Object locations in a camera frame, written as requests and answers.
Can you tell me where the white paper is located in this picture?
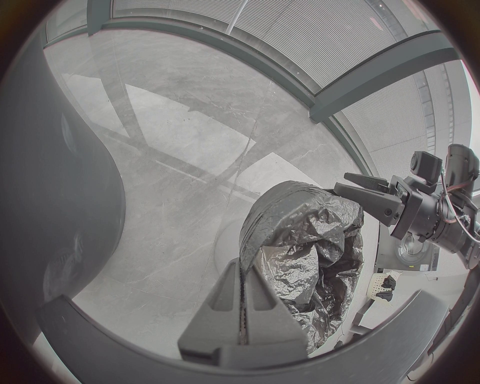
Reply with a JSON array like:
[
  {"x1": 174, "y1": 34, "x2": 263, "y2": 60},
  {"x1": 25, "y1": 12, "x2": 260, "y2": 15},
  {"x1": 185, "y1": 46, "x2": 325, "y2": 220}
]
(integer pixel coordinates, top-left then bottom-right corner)
[{"x1": 369, "y1": 273, "x2": 391, "y2": 301}]

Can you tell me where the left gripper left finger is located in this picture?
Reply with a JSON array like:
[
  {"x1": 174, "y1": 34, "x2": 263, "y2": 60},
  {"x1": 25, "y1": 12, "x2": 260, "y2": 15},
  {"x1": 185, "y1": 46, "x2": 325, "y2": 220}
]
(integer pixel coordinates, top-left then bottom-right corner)
[{"x1": 178, "y1": 260, "x2": 241, "y2": 362}]

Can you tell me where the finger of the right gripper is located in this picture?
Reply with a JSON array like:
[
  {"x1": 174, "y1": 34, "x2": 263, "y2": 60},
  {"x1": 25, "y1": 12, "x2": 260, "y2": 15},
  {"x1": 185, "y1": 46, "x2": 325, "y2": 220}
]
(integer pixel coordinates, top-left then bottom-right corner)
[
  {"x1": 334, "y1": 182, "x2": 407, "y2": 227},
  {"x1": 344, "y1": 172, "x2": 391, "y2": 193}
]

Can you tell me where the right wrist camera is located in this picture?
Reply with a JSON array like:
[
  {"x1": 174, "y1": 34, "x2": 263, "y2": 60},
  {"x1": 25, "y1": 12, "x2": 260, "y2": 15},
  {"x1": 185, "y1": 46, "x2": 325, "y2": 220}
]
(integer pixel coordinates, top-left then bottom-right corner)
[{"x1": 410, "y1": 151, "x2": 443, "y2": 185}]

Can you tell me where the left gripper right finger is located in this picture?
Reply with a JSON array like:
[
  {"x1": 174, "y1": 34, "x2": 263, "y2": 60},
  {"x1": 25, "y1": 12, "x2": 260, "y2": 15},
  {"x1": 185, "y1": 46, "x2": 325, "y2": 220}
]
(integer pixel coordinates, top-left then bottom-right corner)
[{"x1": 242, "y1": 262, "x2": 310, "y2": 356}]

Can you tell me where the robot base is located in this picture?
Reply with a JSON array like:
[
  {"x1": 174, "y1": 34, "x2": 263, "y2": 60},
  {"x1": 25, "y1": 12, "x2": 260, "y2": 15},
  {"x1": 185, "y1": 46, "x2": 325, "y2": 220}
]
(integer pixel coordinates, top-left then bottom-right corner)
[{"x1": 375, "y1": 225, "x2": 440, "y2": 271}]

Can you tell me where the black plastic bag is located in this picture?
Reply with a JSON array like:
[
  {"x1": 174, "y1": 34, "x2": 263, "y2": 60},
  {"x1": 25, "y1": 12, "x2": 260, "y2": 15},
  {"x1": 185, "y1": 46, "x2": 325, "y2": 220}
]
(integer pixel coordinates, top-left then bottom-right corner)
[{"x1": 239, "y1": 181, "x2": 365, "y2": 355}]

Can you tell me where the window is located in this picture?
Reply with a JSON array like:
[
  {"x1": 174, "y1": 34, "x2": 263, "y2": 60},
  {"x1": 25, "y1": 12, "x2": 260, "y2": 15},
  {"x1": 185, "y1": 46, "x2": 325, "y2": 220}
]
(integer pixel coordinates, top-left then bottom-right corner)
[{"x1": 45, "y1": 0, "x2": 473, "y2": 196}]

